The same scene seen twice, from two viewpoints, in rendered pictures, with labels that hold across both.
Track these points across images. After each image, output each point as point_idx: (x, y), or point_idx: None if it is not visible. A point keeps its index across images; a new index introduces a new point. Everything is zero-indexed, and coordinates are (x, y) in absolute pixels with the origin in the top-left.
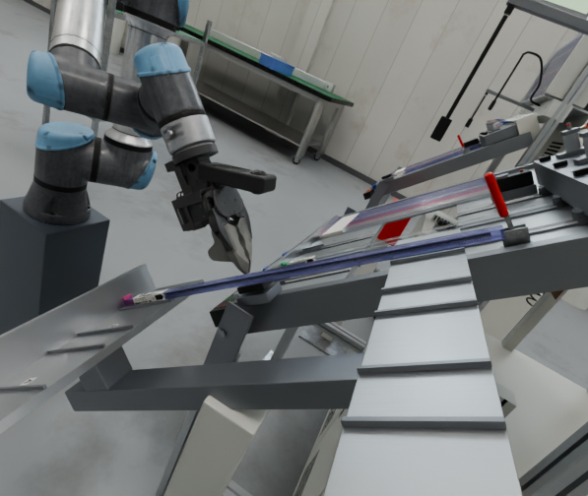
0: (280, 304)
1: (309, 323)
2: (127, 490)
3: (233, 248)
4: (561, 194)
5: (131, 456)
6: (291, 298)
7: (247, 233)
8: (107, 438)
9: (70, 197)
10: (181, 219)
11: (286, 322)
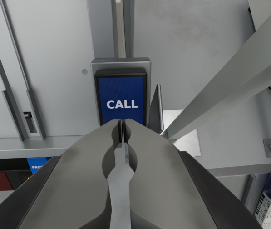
0: (116, 56)
1: (115, 8)
2: (129, 177)
3: (177, 151)
4: None
5: (115, 191)
6: (114, 30)
7: (66, 171)
8: (115, 212)
9: None
10: None
11: (118, 51)
